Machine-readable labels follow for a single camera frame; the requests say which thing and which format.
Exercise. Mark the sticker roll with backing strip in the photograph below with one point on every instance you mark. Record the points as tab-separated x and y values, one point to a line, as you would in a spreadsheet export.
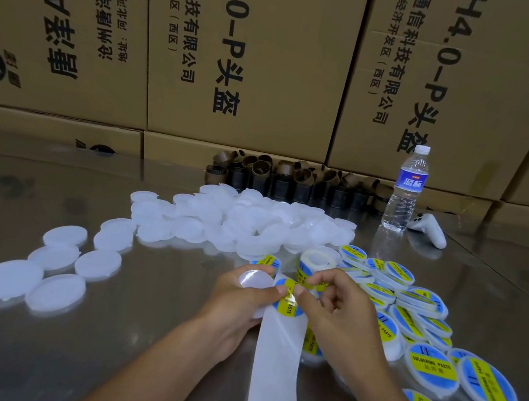
276	382

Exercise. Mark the row of dark cardboard tubes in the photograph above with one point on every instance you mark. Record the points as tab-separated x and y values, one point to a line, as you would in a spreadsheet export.
272	177

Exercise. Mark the white handheld controller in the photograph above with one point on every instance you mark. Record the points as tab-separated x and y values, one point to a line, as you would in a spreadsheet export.
428	231

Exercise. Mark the pile of white plastic lids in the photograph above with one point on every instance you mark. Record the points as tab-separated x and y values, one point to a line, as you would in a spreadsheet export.
205	218

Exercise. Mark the stack of brown cardboard boxes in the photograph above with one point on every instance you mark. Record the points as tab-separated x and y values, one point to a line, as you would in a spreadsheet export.
244	56

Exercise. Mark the person's left hand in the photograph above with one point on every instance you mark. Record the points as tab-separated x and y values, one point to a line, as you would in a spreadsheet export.
232	309

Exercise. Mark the person's right hand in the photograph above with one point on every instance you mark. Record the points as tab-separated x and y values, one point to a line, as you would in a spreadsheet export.
350	324

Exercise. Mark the person's left forearm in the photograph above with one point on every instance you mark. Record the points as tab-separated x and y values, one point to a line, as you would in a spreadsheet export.
141	385

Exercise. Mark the clear plastic water bottle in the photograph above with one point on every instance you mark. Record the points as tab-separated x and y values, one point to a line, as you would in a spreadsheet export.
406	188

